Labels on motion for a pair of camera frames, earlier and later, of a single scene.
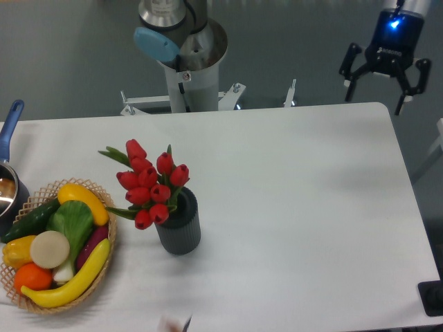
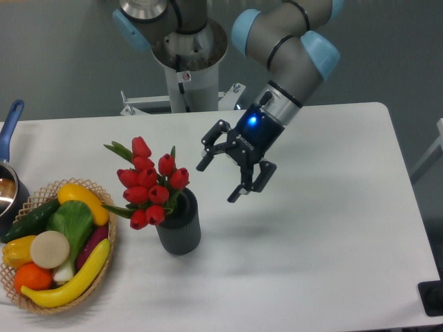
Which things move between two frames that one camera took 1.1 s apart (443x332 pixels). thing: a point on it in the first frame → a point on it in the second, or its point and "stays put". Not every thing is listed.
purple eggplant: [93, 240] stays put
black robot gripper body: [395, 41] → [251, 140]
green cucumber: [34, 223] stays put
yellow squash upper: [75, 192] stays put
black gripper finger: [354, 49] → [211, 146]
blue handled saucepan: [14, 199] stays put
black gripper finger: [424, 66] → [267, 170]
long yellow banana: [59, 296] stays put
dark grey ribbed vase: [180, 234] stays put
